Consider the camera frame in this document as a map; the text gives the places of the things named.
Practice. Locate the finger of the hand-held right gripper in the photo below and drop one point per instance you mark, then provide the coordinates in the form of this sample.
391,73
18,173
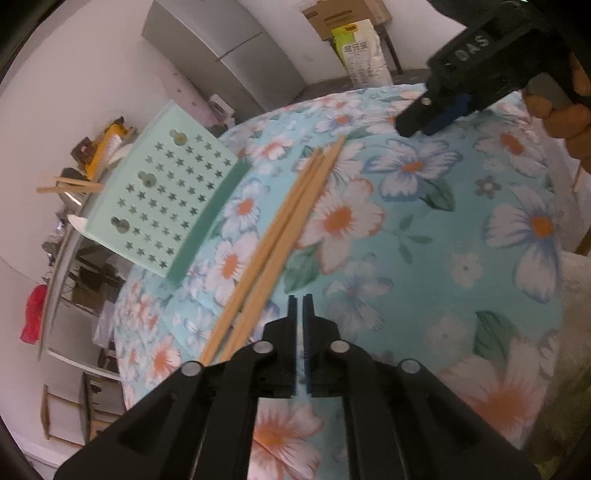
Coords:
450,115
418,117

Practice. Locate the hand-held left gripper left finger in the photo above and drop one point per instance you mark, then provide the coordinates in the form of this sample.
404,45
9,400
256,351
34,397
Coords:
291,350

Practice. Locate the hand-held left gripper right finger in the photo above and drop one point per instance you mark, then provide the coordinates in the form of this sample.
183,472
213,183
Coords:
308,350

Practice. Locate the mint green utensil holder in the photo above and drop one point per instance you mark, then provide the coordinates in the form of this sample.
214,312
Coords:
171,194

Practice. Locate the person's right hand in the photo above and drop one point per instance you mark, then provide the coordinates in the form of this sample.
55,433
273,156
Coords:
577,124

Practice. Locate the white and green rice bag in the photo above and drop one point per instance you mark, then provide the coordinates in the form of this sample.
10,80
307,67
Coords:
362,53

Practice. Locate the floral blue blanket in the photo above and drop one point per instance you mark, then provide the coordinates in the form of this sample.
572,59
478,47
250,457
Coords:
415,230

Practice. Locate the open cardboard box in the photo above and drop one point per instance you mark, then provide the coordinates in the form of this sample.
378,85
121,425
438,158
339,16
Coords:
341,14

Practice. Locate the silver refrigerator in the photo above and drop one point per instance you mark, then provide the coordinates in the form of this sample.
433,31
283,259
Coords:
240,50

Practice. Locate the white plastic stool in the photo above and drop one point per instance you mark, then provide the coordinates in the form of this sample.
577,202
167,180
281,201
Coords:
221,107

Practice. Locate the wooden chair with dark seat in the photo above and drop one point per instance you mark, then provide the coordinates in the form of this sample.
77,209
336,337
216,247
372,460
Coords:
92,401

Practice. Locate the white desk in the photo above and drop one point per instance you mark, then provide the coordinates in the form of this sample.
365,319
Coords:
64,286

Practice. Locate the red plastic bag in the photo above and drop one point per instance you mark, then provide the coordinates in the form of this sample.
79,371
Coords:
34,314

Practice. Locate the yellow bag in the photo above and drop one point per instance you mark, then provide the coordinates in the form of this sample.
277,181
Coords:
108,141

